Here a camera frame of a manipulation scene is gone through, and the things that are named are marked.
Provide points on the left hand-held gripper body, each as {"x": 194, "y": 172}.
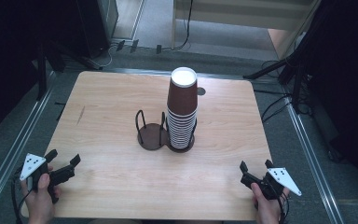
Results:
{"x": 32, "y": 165}

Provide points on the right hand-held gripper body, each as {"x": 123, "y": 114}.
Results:
{"x": 284, "y": 180}

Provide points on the single brown paper cup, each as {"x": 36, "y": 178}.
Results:
{"x": 182, "y": 96}

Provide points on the person's right hand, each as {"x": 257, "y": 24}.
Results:
{"x": 267, "y": 208}

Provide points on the person's left hand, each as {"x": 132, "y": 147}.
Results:
{"x": 40, "y": 202}

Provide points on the black metal stand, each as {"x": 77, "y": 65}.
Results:
{"x": 42, "y": 71}

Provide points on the grey round table cap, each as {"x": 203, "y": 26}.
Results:
{"x": 201, "y": 91}

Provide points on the black tripod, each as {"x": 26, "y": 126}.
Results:
{"x": 292, "y": 65}

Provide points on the dark curtain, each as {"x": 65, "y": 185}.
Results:
{"x": 3, "y": 62}
{"x": 348, "y": 77}

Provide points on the dark cabinet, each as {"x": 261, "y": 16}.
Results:
{"x": 96, "y": 25}

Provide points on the beige shelf unit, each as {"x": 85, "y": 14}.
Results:
{"x": 230, "y": 15}

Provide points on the metal floor rail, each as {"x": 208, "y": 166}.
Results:
{"x": 310, "y": 161}
{"x": 15, "y": 146}
{"x": 136, "y": 71}

